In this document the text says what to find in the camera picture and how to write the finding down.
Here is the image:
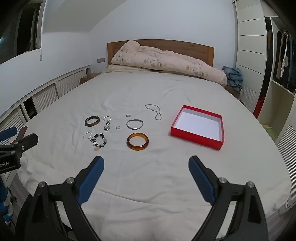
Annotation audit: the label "wooden headboard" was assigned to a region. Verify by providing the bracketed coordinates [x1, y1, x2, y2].
[107, 39, 215, 69]

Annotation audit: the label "white wardrobe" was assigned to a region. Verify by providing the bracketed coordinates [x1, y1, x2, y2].
[232, 0, 274, 117]

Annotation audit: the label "white louvred panel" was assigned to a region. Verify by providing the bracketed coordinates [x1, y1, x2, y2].
[276, 122, 296, 210]

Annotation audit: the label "green cloth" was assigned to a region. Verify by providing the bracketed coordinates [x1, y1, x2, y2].
[262, 123, 276, 140]

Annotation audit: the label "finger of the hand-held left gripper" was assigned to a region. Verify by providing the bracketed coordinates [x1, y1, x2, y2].
[0, 127, 18, 142]
[10, 133, 39, 154]

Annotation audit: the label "white low louvred cabinet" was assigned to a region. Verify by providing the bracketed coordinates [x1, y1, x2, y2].
[0, 64, 92, 163]

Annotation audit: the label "wooden nightstand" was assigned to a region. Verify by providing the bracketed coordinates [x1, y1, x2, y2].
[80, 72, 102, 85]
[225, 85, 239, 98]

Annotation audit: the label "black white beaded bracelet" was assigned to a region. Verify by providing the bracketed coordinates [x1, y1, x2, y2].
[90, 133, 108, 151]

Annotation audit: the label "beige floral quilt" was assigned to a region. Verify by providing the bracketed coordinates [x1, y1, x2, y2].
[111, 40, 228, 87]

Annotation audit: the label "beige pillow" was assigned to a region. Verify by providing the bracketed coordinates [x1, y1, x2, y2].
[103, 64, 153, 75]

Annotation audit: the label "dark window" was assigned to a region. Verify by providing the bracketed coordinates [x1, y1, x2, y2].
[0, 0, 40, 63]

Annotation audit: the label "silver chain necklace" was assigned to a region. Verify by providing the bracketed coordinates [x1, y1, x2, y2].
[145, 104, 162, 121]

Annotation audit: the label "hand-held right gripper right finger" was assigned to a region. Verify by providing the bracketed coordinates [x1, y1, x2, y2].
[188, 156, 270, 241]

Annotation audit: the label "amber bangle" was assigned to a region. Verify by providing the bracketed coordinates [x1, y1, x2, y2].
[126, 132, 149, 151]

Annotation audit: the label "white open shelf unit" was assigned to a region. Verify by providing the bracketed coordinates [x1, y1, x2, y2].
[256, 16, 296, 145]

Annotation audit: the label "silver bangle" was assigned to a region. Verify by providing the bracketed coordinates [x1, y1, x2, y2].
[126, 119, 144, 130]

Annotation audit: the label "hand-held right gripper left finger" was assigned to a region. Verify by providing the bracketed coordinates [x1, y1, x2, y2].
[15, 156, 105, 241]

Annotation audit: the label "red cardboard box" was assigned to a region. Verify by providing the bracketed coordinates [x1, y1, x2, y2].
[171, 105, 225, 151]

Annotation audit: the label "blue and white cloth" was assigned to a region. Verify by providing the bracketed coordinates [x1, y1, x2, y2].
[0, 178, 12, 224]

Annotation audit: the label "hanging clothes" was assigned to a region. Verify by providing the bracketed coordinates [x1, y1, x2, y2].
[272, 30, 296, 91]

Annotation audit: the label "dark brown bangle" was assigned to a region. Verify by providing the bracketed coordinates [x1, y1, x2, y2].
[84, 115, 100, 127]

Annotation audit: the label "blue clothes pile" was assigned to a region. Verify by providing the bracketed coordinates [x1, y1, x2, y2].
[222, 66, 244, 92]

